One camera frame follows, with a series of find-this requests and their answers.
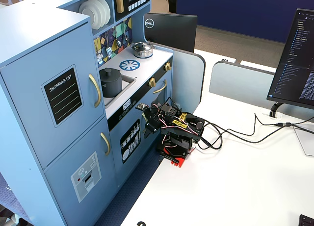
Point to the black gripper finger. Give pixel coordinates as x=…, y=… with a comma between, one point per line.
x=149, y=133
x=146, y=123

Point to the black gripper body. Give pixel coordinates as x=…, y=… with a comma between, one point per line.
x=150, y=126

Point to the gray pot lid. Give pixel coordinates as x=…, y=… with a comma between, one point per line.
x=115, y=73

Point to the red arm base clamp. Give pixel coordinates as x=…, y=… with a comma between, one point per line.
x=180, y=162

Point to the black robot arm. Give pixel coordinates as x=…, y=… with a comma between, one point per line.
x=180, y=141

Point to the stainless steel pot lid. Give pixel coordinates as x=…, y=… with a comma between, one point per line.
x=144, y=47

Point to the blue oven door with window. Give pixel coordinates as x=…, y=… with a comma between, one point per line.
x=159, y=96

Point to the gold stove knob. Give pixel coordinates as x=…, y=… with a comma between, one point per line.
x=152, y=82
x=167, y=66

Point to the blue dishwasher door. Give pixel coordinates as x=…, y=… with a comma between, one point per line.
x=115, y=150

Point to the gray toy sink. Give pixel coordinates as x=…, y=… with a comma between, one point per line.
x=128, y=82

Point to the gray pot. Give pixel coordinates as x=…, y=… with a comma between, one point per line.
x=111, y=88

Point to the gray desk divider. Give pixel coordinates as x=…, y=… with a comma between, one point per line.
x=189, y=76
x=233, y=83

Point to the gray ice dispenser sticker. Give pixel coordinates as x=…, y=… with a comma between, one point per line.
x=86, y=179

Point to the metal slotted spatula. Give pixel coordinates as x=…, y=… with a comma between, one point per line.
x=109, y=52

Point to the metal skimmer spoon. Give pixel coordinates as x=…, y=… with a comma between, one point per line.
x=99, y=57

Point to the metal ladle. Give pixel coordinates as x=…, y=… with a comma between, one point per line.
x=118, y=43

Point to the small metal spoon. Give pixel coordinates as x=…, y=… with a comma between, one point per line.
x=126, y=37

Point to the black shopping list board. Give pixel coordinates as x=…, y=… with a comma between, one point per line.
x=62, y=96

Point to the black Dell monitor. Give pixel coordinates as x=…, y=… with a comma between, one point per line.
x=171, y=32

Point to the fridge door with ice dispenser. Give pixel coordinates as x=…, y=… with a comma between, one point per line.
x=63, y=162

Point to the black toy microwave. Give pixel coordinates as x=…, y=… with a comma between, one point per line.
x=125, y=15

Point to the white plate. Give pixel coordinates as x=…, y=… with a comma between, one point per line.
x=89, y=15
x=109, y=13
x=106, y=13

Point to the fridge door with shopping list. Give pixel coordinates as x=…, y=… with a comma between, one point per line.
x=29, y=113

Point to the black trash bin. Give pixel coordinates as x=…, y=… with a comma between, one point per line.
x=171, y=3

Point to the blue toy kitchen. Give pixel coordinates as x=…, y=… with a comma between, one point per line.
x=36, y=39

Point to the navy office partition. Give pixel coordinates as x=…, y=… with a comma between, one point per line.
x=245, y=10

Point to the monitor showing code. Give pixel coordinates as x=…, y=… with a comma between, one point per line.
x=294, y=64

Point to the silver stand plate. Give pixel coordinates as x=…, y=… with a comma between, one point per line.
x=306, y=142

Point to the black keyboard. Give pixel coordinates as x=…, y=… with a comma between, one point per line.
x=307, y=221

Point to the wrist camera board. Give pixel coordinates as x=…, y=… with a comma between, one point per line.
x=141, y=107

